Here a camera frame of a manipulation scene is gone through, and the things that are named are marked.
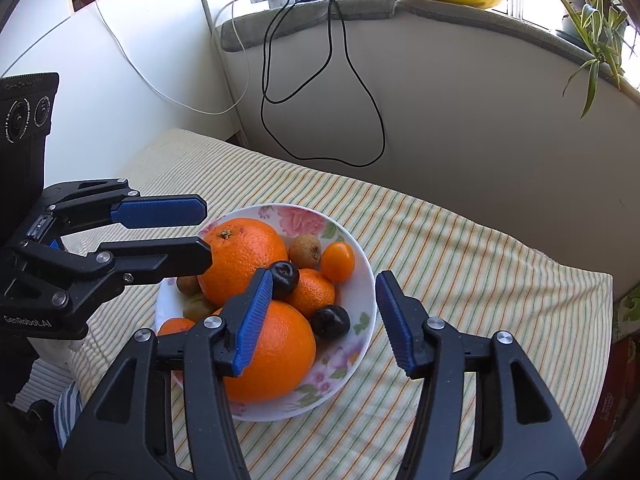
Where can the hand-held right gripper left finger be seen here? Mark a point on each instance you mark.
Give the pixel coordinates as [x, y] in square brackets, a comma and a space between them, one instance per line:
[255, 325]

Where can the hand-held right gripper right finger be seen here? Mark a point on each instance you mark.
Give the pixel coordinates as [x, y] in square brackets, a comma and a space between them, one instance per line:
[395, 330]

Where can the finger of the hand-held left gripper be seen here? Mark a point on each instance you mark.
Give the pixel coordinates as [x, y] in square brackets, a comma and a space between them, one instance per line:
[160, 211]
[150, 257]

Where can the large orange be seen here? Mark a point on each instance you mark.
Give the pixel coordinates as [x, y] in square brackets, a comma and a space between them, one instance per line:
[235, 260]
[280, 355]

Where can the small brown kiwi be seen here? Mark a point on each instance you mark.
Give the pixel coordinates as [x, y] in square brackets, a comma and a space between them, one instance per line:
[305, 250]
[186, 284]

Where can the dark plum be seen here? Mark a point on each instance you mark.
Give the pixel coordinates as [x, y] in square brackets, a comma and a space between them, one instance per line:
[330, 321]
[285, 279]

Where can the small yellow-green fruit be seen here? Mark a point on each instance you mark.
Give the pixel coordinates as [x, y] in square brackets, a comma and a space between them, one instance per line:
[197, 306]

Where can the small tangerine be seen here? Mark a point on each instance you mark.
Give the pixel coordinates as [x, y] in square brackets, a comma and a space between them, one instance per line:
[315, 295]
[337, 261]
[175, 327]

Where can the white floral plate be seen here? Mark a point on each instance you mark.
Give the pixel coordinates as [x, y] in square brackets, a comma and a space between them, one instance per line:
[350, 280]

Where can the striped cloth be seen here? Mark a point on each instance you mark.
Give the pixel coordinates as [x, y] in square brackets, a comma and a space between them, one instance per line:
[450, 260]

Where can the grey windowsill mat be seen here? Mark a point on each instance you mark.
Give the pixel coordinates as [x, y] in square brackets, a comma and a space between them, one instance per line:
[310, 15]

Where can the potted spider plant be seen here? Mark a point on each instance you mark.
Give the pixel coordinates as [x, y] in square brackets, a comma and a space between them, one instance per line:
[595, 25]

